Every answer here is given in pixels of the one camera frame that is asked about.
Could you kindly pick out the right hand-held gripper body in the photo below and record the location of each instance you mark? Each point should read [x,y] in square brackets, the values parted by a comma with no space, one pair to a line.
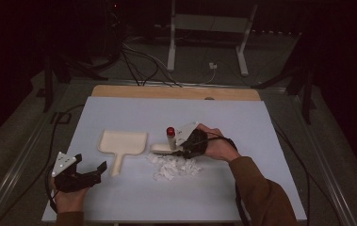
[196,142]

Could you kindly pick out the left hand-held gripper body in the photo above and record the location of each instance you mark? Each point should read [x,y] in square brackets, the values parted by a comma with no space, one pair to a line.
[75,182]

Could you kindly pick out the pile of white paper scraps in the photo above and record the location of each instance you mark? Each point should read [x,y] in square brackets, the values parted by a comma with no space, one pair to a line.
[176,166]

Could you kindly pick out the cream brush with red tip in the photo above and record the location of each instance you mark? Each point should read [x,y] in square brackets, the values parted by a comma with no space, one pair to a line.
[170,138]

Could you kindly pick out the cream plastic dustpan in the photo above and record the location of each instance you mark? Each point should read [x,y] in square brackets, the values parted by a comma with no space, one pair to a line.
[122,145]

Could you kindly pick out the person's left hand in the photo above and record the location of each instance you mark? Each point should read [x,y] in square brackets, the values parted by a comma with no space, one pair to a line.
[69,197]

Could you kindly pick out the person's right hand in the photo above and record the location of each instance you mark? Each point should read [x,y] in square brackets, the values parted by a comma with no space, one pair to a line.
[220,147]

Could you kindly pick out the pale blue table mat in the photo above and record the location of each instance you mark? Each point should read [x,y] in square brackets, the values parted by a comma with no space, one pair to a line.
[166,197]

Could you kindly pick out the black tripod stand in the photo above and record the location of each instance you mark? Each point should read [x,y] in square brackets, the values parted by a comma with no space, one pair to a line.
[307,94]
[48,88]

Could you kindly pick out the white plug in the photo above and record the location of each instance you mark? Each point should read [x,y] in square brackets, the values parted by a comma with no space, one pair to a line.
[213,66]

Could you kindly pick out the white metal stand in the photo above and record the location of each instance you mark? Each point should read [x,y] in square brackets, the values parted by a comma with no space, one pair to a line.
[172,47]

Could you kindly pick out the aluminium rail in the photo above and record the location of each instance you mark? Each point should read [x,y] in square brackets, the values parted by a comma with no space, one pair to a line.
[323,163]
[12,175]

